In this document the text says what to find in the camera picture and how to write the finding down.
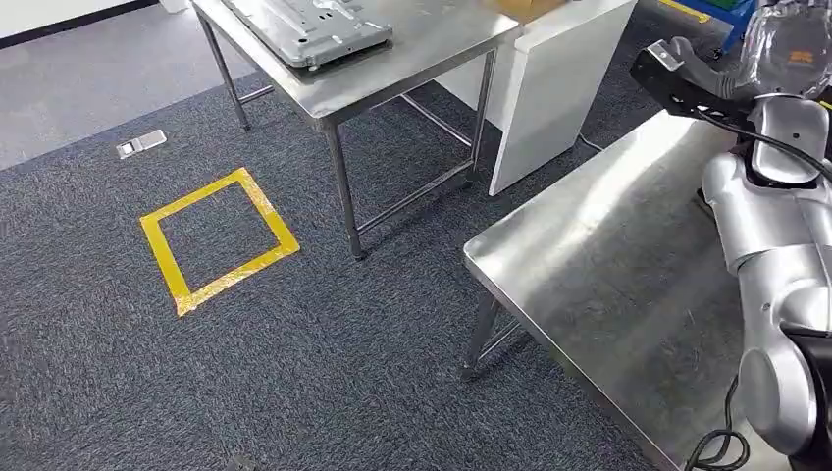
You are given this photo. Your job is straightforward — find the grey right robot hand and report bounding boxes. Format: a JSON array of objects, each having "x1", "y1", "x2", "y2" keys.
[{"x1": 669, "y1": 0, "x2": 832, "y2": 103}]

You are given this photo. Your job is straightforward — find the steel work bench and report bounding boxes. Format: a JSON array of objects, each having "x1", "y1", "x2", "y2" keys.
[{"x1": 461, "y1": 110, "x2": 793, "y2": 471}]

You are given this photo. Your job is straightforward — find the black hanging cable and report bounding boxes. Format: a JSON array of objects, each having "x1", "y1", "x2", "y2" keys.
[{"x1": 684, "y1": 373, "x2": 753, "y2": 471}]

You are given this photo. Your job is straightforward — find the white cabinet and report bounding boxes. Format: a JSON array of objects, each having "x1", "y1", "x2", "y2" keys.
[{"x1": 434, "y1": 0, "x2": 639, "y2": 197}]

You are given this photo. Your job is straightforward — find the black camera cable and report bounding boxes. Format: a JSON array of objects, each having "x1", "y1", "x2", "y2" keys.
[{"x1": 691, "y1": 105, "x2": 832, "y2": 184}]

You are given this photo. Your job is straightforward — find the yellow floor tape square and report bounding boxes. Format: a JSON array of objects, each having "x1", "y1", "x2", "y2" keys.
[{"x1": 139, "y1": 167, "x2": 302, "y2": 319}]

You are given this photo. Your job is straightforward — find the brown cardboard box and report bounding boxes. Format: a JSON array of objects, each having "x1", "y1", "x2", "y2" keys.
[{"x1": 484, "y1": 0, "x2": 568, "y2": 25}]

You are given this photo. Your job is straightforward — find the steel work table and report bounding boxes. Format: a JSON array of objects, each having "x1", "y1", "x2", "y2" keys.
[{"x1": 191, "y1": 0, "x2": 525, "y2": 263}]

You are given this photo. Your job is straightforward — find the silver floor socket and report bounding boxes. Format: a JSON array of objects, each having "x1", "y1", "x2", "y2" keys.
[{"x1": 116, "y1": 129, "x2": 169, "y2": 161}]

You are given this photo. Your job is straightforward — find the grey stamped metal plate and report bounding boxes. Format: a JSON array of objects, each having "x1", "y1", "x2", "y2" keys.
[{"x1": 221, "y1": 0, "x2": 395, "y2": 71}]

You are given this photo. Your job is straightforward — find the blue frame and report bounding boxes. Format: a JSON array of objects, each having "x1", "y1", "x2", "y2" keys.
[{"x1": 675, "y1": 0, "x2": 759, "y2": 55}]

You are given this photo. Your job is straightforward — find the yellow floor tape strip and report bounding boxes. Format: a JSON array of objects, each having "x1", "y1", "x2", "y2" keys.
[{"x1": 656, "y1": 0, "x2": 713, "y2": 25}]

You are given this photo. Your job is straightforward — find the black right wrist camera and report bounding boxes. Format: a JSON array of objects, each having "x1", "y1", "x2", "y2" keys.
[{"x1": 629, "y1": 39, "x2": 755, "y2": 126}]

